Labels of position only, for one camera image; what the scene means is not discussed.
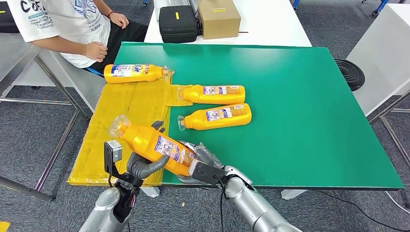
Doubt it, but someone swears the person's right hand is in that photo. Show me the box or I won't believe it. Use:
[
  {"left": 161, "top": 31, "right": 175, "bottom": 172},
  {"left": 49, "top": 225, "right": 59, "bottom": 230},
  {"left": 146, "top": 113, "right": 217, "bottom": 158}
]
[{"left": 85, "top": 42, "right": 109, "bottom": 63}]

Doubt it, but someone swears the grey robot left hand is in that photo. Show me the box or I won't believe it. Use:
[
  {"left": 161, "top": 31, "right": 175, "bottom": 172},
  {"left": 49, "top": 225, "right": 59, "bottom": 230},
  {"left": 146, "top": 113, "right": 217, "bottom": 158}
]
[{"left": 126, "top": 120, "right": 170, "bottom": 180}]

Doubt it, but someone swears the person's left hand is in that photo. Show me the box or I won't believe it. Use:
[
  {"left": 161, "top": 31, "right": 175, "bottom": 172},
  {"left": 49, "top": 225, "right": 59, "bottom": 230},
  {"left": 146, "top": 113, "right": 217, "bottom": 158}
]
[{"left": 109, "top": 12, "right": 130, "bottom": 29}]

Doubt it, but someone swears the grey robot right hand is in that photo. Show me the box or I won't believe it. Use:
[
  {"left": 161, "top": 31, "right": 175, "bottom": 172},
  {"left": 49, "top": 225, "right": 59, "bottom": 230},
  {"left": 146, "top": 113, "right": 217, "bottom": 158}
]
[{"left": 176, "top": 140, "right": 225, "bottom": 186}]

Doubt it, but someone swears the orange detergent bottle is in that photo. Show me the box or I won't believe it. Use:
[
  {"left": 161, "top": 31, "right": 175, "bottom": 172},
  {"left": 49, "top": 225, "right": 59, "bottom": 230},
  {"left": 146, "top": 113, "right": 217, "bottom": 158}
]
[
  {"left": 109, "top": 115, "right": 201, "bottom": 177},
  {"left": 103, "top": 64, "right": 170, "bottom": 85},
  {"left": 176, "top": 84, "right": 246, "bottom": 106},
  {"left": 177, "top": 103, "right": 252, "bottom": 132}
]

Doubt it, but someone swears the person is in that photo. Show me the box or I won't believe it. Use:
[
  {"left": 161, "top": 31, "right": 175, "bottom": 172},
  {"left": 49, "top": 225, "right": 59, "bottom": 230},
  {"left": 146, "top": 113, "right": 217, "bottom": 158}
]
[{"left": 6, "top": 0, "right": 149, "bottom": 75}]

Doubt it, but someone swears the white desk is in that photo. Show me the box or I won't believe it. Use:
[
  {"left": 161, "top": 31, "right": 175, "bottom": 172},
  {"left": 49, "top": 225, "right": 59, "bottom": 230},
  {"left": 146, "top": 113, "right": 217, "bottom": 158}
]
[{"left": 9, "top": 48, "right": 108, "bottom": 113}]

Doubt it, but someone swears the silver laptop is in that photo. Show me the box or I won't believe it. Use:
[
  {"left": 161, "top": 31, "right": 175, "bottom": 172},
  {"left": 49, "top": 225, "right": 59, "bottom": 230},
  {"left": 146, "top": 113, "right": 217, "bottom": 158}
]
[{"left": 153, "top": 0, "right": 201, "bottom": 23}]

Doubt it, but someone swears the black carrying case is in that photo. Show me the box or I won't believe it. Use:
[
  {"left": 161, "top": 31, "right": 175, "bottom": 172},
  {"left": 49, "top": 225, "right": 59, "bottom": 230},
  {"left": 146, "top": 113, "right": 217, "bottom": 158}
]
[
  {"left": 159, "top": 5, "right": 199, "bottom": 44},
  {"left": 0, "top": 1, "right": 20, "bottom": 34}
]

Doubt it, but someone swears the grey metal table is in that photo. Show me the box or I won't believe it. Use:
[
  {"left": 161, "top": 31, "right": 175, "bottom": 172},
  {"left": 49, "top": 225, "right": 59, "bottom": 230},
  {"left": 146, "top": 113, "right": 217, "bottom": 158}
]
[{"left": 0, "top": 32, "right": 91, "bottom": 203}]

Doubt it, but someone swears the brown cardboard box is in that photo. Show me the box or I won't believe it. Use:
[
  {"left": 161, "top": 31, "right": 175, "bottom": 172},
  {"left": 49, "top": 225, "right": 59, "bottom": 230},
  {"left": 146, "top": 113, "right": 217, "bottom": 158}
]
[{"left": 197, "top": 0, "right": 242, "bottom": 40}]

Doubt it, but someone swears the black ribbed round stool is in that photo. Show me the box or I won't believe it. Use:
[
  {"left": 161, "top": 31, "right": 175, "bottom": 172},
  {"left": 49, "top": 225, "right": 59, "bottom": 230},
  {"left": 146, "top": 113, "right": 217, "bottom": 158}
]
[{"left": 334, "top": 58, "right": 366, "bottom": 92}]

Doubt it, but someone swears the white table with metal legs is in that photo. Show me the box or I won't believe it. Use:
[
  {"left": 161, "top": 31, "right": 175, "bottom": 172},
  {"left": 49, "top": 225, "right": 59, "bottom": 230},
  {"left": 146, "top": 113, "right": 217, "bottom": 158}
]
[{"left": 346, "top": 3, "right": 410, "bottom": 174}]

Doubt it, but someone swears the blue strap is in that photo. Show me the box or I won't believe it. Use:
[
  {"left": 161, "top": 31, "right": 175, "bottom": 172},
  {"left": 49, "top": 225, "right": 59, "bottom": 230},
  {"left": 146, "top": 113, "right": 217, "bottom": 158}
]
[{"left": 85, "top": 66, "right": 105, "bottom": 77}]

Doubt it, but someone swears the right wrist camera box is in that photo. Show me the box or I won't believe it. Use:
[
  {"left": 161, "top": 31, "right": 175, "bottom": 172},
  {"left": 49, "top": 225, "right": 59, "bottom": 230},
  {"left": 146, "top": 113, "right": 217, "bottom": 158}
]
[{"left": 191, "top": 161, "right": 227, "bottom": 187}]

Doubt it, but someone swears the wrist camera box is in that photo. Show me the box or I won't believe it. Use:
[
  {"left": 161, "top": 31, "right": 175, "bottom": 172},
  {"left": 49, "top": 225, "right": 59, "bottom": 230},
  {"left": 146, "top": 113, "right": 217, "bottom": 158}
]
[
  {"left": 191, "top": 161, "right": 227, "bottom": 187},
  {"left": 103, "top": 139, "right": 124, "bottom": 180}
]

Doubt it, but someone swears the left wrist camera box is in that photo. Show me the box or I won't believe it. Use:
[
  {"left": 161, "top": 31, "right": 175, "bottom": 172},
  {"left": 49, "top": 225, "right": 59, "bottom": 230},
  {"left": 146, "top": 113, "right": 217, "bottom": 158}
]
[{"left": 103, "top": 139, "right": 124, "bottom": 180}]

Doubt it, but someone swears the black camera cable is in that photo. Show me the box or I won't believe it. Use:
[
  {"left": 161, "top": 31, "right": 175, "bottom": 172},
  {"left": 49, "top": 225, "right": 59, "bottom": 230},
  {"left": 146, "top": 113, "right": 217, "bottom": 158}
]
[{"left": 218, "top": 182, "right": 225, "bottom": 232}]

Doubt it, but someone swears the black floor cable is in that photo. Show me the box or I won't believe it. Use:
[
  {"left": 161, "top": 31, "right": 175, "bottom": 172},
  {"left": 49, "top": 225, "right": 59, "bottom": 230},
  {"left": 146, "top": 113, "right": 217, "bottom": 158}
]
[{"left": 315, "top": 190, "right": 410, "bottom": 231}]

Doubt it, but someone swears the white floor cable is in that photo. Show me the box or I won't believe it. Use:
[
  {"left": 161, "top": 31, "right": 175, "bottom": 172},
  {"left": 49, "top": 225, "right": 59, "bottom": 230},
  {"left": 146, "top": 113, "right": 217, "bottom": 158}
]
[{"left": 386, "top": 191, "right": 410, "bottom": 215}]

